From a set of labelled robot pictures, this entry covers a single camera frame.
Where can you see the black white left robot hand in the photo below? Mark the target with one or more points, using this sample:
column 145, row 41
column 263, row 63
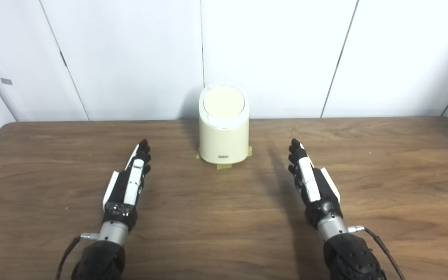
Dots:
column 132, row 186

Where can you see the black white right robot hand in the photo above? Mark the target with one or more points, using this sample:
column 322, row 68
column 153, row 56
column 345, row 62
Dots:
column 309, row 182

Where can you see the cream-colored round bin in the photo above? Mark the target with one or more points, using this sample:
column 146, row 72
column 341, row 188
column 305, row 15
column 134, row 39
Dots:
column 224, row 142

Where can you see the cream round bin lid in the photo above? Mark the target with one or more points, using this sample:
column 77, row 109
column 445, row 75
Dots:
column 223, row 102

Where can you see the grey wall label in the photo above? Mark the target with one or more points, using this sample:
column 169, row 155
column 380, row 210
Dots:
column 6, row 81

